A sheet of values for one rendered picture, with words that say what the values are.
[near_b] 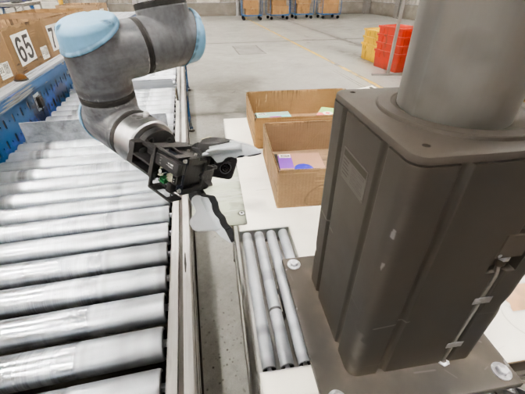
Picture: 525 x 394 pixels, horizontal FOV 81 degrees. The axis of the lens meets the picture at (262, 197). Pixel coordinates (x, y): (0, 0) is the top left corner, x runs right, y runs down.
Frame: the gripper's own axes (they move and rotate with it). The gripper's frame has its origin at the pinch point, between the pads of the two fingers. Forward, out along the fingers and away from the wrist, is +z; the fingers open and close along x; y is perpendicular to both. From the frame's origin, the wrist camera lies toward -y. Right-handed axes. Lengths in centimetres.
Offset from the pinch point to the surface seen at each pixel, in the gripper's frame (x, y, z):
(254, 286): -15.9, -3.7, 3.9
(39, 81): -16, -20, -119
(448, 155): 16.8, 9.1, 20.3
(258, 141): -5, -44, -30
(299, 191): -5.3, -25.5, -3.5
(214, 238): -79, -85, -66
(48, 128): -23, -11, -89
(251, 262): -15.2, -7.6, -0.2
